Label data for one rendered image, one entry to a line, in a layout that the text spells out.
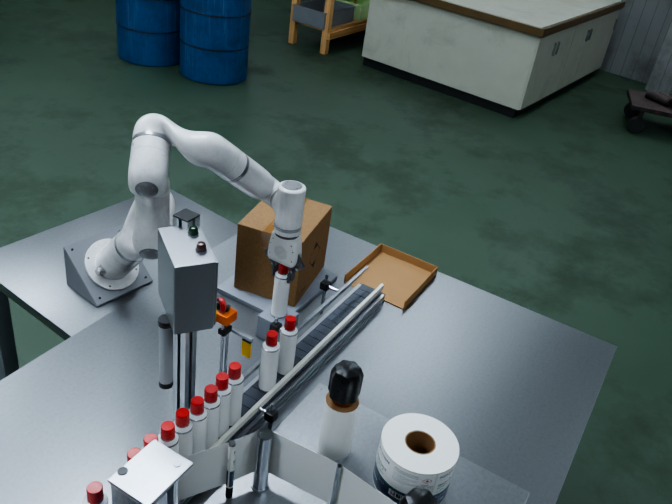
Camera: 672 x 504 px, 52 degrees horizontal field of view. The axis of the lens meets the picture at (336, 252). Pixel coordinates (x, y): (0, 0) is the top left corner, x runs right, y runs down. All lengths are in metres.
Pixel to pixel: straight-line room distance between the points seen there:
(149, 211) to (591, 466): 2.32
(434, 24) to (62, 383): 5.96
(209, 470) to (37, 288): 1.11
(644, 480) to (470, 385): 1.41
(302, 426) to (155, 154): 0.84
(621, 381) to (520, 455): 1.92
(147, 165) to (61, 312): 0.82
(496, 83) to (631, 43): 2.83
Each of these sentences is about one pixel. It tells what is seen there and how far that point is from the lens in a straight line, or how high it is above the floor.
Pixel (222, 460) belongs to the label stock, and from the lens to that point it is 1.74.
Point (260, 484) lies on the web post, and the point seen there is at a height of 0.91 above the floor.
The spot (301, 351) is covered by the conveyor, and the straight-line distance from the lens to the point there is 2.23.
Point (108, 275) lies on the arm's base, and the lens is 2.48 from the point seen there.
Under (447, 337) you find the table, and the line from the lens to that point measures 2.50.
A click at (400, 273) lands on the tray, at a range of 2.76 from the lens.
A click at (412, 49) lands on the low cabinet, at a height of 0.35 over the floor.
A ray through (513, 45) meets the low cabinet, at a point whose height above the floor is 0.69.
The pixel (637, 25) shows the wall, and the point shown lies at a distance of 9.62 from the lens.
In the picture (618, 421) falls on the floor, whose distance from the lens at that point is 3.78.
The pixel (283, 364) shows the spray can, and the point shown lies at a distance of 2.11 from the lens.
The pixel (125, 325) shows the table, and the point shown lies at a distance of 2.39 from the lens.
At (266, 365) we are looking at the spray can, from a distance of 2.01.
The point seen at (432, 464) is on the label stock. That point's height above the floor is 1.02.
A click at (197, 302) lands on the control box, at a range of 1.59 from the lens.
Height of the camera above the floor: 2.33
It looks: 32 degrees down
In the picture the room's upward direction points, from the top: 9 degrees clockwise
